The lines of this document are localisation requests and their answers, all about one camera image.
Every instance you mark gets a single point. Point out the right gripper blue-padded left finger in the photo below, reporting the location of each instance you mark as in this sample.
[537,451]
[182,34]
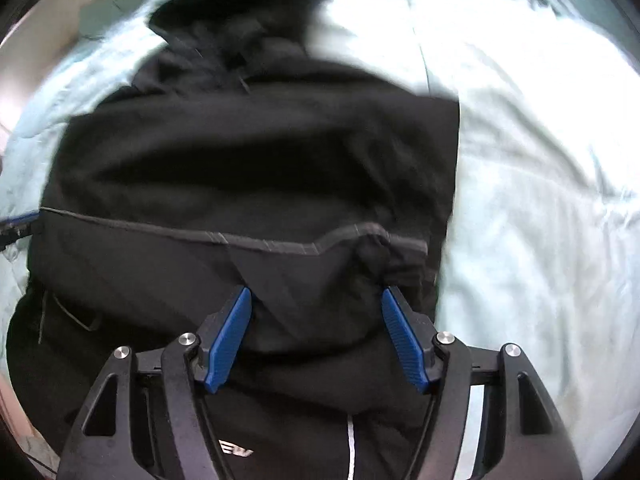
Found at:
[220,336]

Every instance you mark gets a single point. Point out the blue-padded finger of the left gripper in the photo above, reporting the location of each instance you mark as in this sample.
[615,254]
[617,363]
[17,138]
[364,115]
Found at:
[16,228]

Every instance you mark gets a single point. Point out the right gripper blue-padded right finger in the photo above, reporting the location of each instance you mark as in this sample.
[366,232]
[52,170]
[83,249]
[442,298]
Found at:
[412,334]

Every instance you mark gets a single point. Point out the black jacket with grey piping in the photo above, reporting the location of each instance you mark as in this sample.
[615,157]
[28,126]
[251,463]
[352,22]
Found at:
[236,158]

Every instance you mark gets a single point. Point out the teal pillow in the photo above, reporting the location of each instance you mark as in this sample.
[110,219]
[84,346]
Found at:
[103,18]

